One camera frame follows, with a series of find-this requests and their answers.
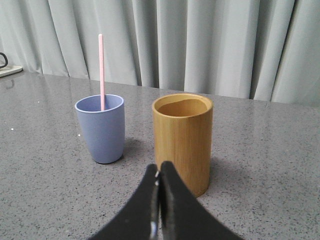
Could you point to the white flat device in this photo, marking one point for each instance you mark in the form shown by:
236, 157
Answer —
10, 70

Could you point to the grey pleated curtain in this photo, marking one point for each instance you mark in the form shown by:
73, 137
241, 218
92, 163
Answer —
265, 50

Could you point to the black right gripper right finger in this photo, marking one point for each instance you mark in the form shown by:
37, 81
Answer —
182, 216

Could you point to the blue plastic cup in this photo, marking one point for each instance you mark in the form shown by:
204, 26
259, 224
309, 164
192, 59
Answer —
103, 130

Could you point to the bamboo cylinder holder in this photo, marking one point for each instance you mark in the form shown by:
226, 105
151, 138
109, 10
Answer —
182, 126

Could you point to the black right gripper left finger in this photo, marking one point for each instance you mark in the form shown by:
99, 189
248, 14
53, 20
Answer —
139, 218

